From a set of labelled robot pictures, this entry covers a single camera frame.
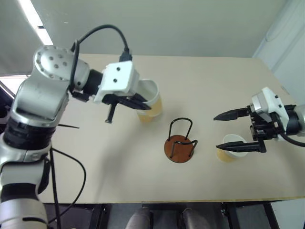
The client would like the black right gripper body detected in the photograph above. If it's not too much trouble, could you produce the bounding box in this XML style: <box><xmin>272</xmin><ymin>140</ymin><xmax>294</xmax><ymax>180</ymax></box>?
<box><xmin>248</xmin><ymin>105</ymin><xmax>287</xmax><ymax>141</ymax></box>

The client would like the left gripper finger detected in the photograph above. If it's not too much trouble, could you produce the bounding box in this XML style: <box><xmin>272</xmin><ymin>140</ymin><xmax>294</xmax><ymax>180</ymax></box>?
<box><xmin>118</xmin><ymin>98</ymin><xmax>153</xmax><ymax>111</ymax></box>
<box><xmin>132</xmin><ymin>93</ymin><xmax>149</xmax><ymax>104</ymax></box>

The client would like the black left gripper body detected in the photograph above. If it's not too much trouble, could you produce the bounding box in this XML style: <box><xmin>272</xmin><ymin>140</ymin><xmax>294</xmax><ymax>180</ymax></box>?
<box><xmin>102</xmin><ymin>94</ymin><xmax>137</xmax><ymax>124</ymax></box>

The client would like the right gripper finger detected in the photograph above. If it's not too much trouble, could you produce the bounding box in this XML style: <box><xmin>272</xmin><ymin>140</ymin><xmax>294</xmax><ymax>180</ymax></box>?
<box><xmin>213</xmin><ymin>106</ymin><xmax>252</xmax><ymax>121</ymax></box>
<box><xmin>215</xmin><ymin>138</ymin><xmax>267</xmax><ymax>154</ymax></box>

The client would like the white and tan paper cup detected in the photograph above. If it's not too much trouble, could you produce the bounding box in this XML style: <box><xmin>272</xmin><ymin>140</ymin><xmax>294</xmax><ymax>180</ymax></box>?
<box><xmin>216</xmin><ymin>134</ymin><xmax>249</xmax><ymax>164</ymax></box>
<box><xmin>136</xmin><ymin>79</ymin><xmax>163</xmax><ymax>124</ymax></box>

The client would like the long white light strip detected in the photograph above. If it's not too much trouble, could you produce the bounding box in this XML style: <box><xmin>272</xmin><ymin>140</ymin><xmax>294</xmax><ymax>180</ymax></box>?
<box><xmin>18</xmin><ymin>0</ymin><xmax>53</xmax><ymax>46</ymax></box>

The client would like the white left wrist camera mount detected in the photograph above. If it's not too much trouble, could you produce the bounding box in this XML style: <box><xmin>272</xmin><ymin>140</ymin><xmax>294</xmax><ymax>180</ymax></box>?
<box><xmin>92</xmin><ymin>60</ymin><xmax>141</xmax><ymax>104</ymax></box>

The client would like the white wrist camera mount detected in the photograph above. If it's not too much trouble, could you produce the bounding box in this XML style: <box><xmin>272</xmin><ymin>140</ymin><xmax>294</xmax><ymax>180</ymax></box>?
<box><xmin>92</xmin><ymin>60</ymin><xmax>141</xmax><ymax>104</ymax></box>
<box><xmin>251</xmin><ymin>87</ymin><xmax>286</xmax><ymax>120</ymax></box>

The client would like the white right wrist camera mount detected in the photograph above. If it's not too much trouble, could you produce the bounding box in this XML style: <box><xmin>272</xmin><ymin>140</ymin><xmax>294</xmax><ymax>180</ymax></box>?
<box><xmin>251</xmin><ymin>87</ymin><xmax>286</xmax><ymax>120</ymax></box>

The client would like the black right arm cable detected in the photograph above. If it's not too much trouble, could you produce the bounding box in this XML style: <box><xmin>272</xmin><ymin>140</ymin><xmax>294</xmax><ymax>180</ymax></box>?
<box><xmin>279</xmin><ymin>132</ymin><xmax>305</xmax><ymax>147</ymax></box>

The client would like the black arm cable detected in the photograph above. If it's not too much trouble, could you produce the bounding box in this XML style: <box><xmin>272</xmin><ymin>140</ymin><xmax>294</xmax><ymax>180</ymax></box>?
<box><xmin>69</xmin><ymin>24</ymin><xmax>133</xmax><ymax>96</ymax></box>
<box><xmin>47</xmin><ymin>146</ymin><xmax>87</xmax><ymax>229</ymax></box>
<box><xmin>279</xmin><ymin>132</ymin><xmax>305</xmax><ymax>147</ymax></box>

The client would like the wire cup holder wooden base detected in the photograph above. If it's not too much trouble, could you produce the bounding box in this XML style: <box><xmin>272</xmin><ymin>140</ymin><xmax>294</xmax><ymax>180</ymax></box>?
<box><xmin>163</xmin><ymin>117</ymin><xmax>199</xmax><ymax>164</ymax></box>

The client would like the black table frame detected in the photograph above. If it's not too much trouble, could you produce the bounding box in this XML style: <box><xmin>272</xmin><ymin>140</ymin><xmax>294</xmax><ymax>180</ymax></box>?
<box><xmin>43</xmin><ymin>202</ymin><xmax>281</xmax><ymax>229</ymax></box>

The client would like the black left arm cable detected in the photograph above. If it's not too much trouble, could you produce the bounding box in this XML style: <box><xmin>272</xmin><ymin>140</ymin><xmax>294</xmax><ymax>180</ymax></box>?
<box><xmin>69</xmin><ymin>24</ymin><xmax>133</xmax><ymax>96</ymax></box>
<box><xmin>47</xmin><ymin>146</ymin><xmax>87</xmax><ymax>229</ymax></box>

